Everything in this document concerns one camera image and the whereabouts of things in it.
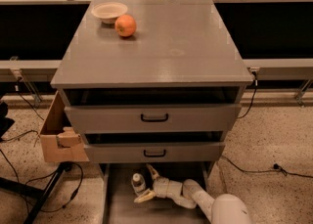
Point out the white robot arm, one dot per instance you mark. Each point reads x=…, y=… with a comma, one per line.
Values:
x=225, y=209

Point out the grey middle drawer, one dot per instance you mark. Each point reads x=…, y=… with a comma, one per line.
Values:
x=157, y=152

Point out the cardboard box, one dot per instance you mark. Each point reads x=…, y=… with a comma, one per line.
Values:
x=59, y=142

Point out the black tripod stand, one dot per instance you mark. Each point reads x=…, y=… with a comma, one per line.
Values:
x=40, y=195

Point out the orange fruit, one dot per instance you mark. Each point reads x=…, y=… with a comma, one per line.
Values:
x=125, y=26

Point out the grey top drawer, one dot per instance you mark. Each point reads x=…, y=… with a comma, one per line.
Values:
x=97, y=120

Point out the clear plastic water bottle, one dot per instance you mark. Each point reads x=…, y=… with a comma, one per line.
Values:
x=138, y=183

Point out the grey open bottom drawer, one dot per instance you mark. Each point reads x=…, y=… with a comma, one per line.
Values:
x=120, y=208

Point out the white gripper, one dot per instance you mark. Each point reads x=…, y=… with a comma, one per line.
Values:
x=160, y=186

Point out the grey drawer cabinet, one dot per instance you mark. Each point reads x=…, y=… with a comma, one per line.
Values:
x=180, y=55

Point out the white paper bowl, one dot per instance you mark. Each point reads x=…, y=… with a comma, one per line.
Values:
x=109, y=12

